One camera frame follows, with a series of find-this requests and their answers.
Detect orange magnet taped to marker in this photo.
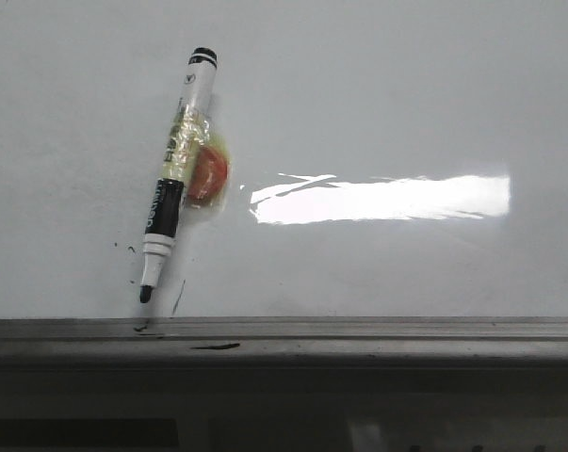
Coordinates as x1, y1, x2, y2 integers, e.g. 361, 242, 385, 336
186, 132, 232, 222

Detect black white whiteboard marker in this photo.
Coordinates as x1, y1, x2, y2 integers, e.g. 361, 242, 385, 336
139, 47, 218, 304

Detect white whiteboard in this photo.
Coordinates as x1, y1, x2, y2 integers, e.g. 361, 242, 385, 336
0, 1, 568, 318

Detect grey aluminium whiteboard frame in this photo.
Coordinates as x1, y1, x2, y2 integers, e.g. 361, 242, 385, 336
0, 316, 568, 370

